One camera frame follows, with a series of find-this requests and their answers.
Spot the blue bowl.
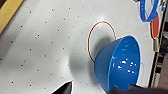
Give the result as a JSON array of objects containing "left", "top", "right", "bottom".
[{"left": 93, "top": 34, "right": 143, "bottom": 94}]

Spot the yellow air hockey table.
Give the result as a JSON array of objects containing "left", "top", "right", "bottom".
[{"left": 0, "top": 0, "right": 168, "bottom": 94}]

